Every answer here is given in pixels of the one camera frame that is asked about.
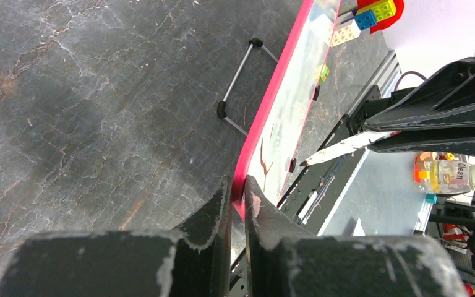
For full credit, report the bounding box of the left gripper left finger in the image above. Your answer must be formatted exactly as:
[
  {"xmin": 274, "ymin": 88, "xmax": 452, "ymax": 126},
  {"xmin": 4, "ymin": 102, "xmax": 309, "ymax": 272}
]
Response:
[{"xmin": 0, "ymin": 177, "xmax": 231, "ymax": 296}]

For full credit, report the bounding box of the clear cleaner spray bottle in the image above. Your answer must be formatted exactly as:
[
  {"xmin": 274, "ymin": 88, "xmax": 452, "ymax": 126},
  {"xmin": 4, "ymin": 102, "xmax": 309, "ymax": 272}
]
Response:
[{"xmin": 413, "ymin": 152, "xmax": 475, "ymax": 195}]

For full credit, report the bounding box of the green owl toy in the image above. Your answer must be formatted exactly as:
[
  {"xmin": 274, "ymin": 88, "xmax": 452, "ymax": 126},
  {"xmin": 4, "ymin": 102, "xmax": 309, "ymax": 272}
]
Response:
[{"xmin": 315, "ymin": 63, "xmax": 330, "ymax": 83}]

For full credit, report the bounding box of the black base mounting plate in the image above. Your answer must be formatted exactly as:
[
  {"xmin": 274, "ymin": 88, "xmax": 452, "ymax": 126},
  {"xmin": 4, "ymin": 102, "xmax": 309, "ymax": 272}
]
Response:
[{"xmin": 229, "ymin": 86, "xmax": 386, "ymax": 297}]

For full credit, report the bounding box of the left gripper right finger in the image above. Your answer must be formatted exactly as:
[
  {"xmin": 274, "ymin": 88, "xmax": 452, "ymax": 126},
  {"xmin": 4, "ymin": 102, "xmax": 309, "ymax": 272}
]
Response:
[{"xmin": 243, "ymin": 176, "xmax": 468, "ymax": 296}]

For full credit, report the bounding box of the whiteboard with pink frame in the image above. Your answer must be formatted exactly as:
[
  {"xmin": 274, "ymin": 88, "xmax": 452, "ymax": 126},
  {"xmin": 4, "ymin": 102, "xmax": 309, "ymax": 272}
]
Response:
[{"xmin": 231, "ymin": 1, "xmax": 341, "ymax": 218}]

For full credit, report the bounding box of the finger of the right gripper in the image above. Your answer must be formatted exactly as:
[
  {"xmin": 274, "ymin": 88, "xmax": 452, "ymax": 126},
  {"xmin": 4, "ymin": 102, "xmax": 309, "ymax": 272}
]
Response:
[
  {"xmin": 364, "ymin": 58, "xmax": 475, "ymax": 132},
  {"xmin": 368, "ymin": 130, "xmax": 475, "ymax": 156}
]

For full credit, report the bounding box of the colourful toy brick stack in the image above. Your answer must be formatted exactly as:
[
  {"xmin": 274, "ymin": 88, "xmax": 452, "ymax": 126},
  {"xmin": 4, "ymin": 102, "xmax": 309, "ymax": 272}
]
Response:
[{"xmin": 330, "ymin": 0, "xmax": 405, "ymax": 47}]

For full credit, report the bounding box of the white whiteboard marker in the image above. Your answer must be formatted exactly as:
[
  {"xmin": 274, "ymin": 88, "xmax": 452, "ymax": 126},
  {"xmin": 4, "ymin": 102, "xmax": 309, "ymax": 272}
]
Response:
[{"xmin": 299, "ymin": 131, "xmax": 400, "ymax": 166}]

